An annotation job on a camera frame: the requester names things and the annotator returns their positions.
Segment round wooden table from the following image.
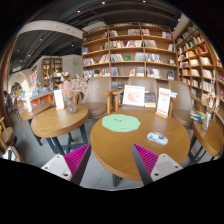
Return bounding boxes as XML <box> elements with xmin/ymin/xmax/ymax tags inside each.
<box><xmin>90</xmin><ymin>110</ymin><xmax>190</xmax><ymax>187</ymax></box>
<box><xmin>31</xmin><ymin>105</ymin><xmax>89</xmax><ymax>155</ymax></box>
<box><xmin>188</xmin><ymin>120</ymin><xmax>223</xmax><ymax>165</ymax></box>

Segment wooden chair far left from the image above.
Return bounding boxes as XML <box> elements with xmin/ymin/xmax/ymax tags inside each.
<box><xmin>0</xmin><ymin>118</ymin><xmax>21</xmax><ymax>162</ymax></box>

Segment wooden bookshelf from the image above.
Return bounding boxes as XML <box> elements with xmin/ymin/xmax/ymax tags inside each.
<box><xmin>174</xmin><ymin>21</ymin><xmax>224</xmax><ymax>128</ymax></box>
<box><xmin>82</xmin><ymin>23</ymin><xmax>178</xmax><ymax>80</ymax></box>

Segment small wooden table far left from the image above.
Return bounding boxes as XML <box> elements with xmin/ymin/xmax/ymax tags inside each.
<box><xmin>21</xmin><ymin>103</ymin><xmax>51</xmax><ymax>123</ymax></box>

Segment green mouse pad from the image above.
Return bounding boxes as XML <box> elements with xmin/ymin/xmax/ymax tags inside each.
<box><xmin>102</xmin><ymin>114</ymin><xmax>140</xmax><ymax>132</ymax></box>

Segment red white sign stand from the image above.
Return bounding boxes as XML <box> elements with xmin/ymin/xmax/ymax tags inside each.
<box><xmin>156</xmin><ymin>88</ymin><xmax>171</xmax><ymax>118</ymax></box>

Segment beige armchair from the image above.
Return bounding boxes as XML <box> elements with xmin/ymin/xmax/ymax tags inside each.
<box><xmin>113</xmin><ymin>77</ymin><xmax>158</xmax><ymax>112</ymax></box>
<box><xmin>82</xmin><ymin>77</ymin><xmax>114</xmax><ymax>119</ymax></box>
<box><xmin>169</xmin><ymin>80</ymin><xmax>193</xmax><ymax>130</ymax></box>

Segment glass vase dried flowers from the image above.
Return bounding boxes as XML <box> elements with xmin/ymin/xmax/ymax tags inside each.
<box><xmin>59</xmin><ymin>76</ymin><xmax>87</xmax><ymax>114</ymax></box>

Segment patterned white computer mouse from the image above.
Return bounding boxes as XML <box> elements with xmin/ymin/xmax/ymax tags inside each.
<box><xmin>147</xmin><ymin>132</ymin><xmax>168</xmax><ymax>145</ymax></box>

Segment orange display counter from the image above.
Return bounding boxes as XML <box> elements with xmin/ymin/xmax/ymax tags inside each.
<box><xmin>17</xmin><ymin>91</ymin><xmax>53</xmax><ymax>107</ymax></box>

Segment beige armchair right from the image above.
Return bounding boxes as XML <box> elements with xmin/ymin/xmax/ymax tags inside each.
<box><xmin>169</xmin><ymin>80</ymin><xmax>193</xmax><ymax>130</ymax></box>

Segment round wooden table centre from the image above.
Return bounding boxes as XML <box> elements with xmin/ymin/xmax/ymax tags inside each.
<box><xmin>90</xmin><ymin>110</ymin><xmax>190</xmax><ymax>187</ymax></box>

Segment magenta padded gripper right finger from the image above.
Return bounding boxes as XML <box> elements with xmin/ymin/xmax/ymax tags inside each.
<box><xmin>132</xmin><ymin>144</ymin><xmax>182</xmax><ymax>185</ymax></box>

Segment round wooden table right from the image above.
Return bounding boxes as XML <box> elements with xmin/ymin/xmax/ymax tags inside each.
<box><xmin>188</xmin><ymin>120</ymin><xmax>223</xmax><ymax>165</ymax></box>

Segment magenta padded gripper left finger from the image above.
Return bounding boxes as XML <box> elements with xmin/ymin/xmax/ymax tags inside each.
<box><xmin>42</xmin><ymin>144</ymin><xmax>91</xmax><ymax>185</ymax></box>

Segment wooden bookshelf right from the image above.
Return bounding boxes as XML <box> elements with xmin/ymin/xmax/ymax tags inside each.
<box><xmin>174</xmin><ymin>21</ymin><xmax>224</xmax><ymax>128</ymax></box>

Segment glass vase right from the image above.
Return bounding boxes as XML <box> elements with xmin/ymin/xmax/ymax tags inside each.
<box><xmin>201</xmin><ymin>79</ymin><xmax>220</xmax><ymax>131</ymax></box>

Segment beige armchair left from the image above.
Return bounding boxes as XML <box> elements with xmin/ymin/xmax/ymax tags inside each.
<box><xmin>82</xmin><ymin>77</ymin><xmax>114</xmax><ymax>119</ymax></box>

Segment book on chair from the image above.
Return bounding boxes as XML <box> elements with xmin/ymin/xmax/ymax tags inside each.
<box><xmin>144</xmin><ymin>92</ymin><xmax>156</xmax><ymax>108</ymax></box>

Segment white sign card left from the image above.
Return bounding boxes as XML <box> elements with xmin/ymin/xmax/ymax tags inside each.
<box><xmin>54</xmin><ymin>90</ymin><xmax>64</xmax><ymax>110</ymax></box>

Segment distant bookshelf left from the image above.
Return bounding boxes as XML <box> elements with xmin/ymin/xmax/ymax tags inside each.
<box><xmin>42</xmin><ymin>57</ymin><xmax>62</xmax><ymax>90</ymax></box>

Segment round wooden table left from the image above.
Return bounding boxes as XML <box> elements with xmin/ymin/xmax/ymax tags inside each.
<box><xmin>31</xmin><ymin>105</ymin><xmax>89</xmax><ymax>155</ymax></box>

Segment white framed picture board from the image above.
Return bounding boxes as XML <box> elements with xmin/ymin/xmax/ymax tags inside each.
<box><xmin>123</xmin><ymin>85</ymin><xmax>145</xmax><ymax>107</ymax></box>

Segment wooden bookshelf centre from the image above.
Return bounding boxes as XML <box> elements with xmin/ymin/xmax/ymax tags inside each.
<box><xmin>82</xmin><ymin>23</ymin><xmax>178</xmax><ymax>80</ymax></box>

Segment beige armchair middle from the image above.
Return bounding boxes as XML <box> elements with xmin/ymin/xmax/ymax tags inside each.
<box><xmin>113</xmin><ymin>77</ymin><xmax>158</xmax><ymax>112</ymax></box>

